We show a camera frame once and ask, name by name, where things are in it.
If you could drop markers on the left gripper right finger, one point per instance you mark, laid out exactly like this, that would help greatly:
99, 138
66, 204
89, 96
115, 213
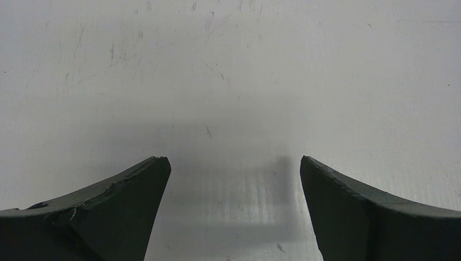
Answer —
355, 221

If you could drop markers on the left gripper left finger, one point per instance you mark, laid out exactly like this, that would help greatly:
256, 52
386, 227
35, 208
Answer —
109, 220

